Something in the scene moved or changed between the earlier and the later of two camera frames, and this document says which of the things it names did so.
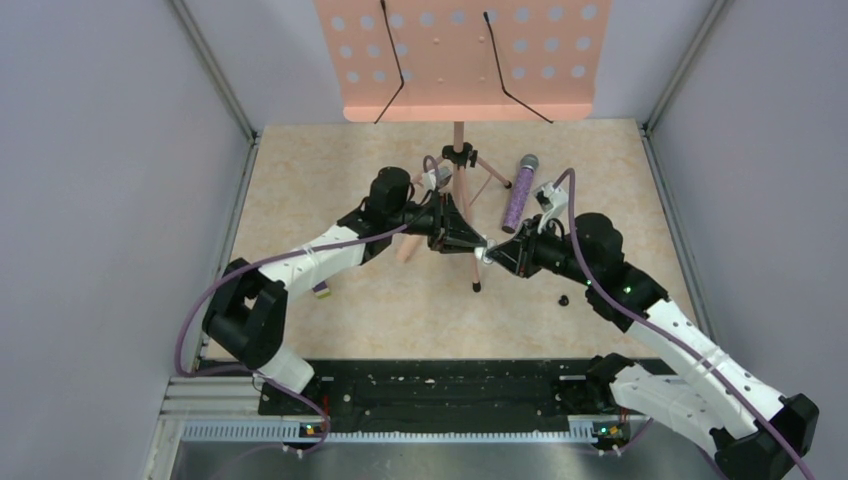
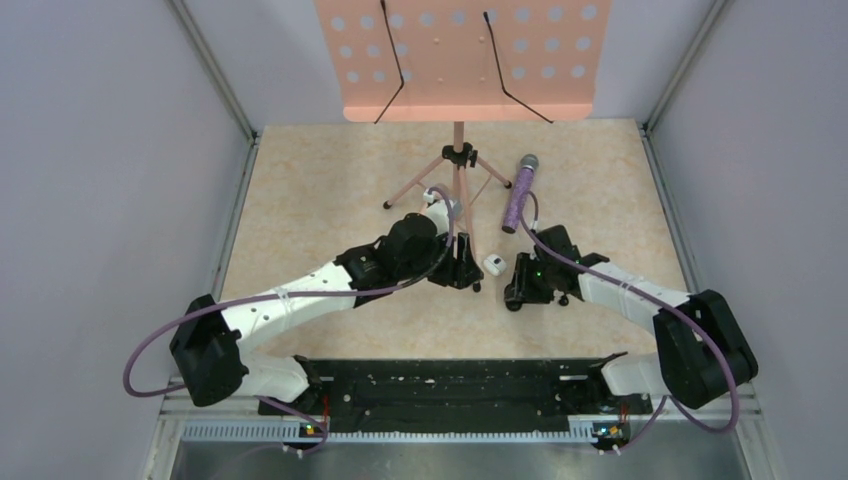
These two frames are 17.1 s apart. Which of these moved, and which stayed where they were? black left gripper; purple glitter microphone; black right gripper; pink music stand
Moved: black left gripper; black right gripper
Stayed: pink music stand; purple glitter microphone
